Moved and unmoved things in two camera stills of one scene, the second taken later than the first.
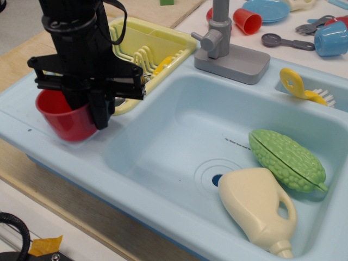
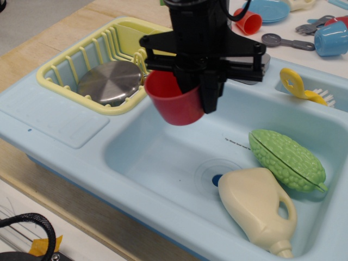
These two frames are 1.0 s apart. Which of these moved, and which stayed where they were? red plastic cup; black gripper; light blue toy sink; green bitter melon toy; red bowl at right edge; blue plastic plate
Moved: red plastic cup; black gripper
Stayed: red bowl at right edge; light blue toy sink; green bitter melon toy; blue plastic plate
